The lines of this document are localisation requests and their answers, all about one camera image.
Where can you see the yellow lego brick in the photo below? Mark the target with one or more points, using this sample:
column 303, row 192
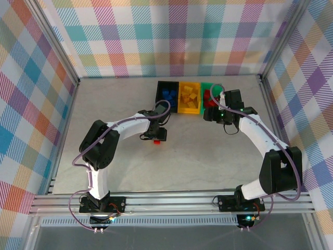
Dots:
column 193, row 95
column 191, row 104
column 186, row 90
column 185, row 99

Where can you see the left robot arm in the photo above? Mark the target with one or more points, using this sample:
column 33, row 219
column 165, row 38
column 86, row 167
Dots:
column 99, row 179

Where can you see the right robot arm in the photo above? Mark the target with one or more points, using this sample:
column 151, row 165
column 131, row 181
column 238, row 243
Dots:
column 281, row 169

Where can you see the green plastic bin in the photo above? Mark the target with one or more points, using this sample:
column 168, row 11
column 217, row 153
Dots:
column 208, row 86

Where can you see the yellow plastic bin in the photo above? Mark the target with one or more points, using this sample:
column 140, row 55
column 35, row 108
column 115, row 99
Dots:
column 188, row 110

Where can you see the black plastic bin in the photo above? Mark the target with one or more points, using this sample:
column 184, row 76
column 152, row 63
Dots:
column 160, row 88

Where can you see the black controller board with LED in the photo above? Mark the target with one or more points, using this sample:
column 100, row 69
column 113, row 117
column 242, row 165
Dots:
column 100, row 221
column 247, row 220

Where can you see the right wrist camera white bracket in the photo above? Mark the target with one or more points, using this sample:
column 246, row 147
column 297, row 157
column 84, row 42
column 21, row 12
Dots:
column 222, row 99

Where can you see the aluminium table edge rail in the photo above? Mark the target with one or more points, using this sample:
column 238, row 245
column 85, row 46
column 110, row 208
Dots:
column 65, row 135
column 280, row 135

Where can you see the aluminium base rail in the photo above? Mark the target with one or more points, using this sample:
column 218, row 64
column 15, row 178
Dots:
column 169, row 203

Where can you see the aluminium frame post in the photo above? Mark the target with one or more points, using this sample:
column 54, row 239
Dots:
column 283, row 41
column 57, row 47

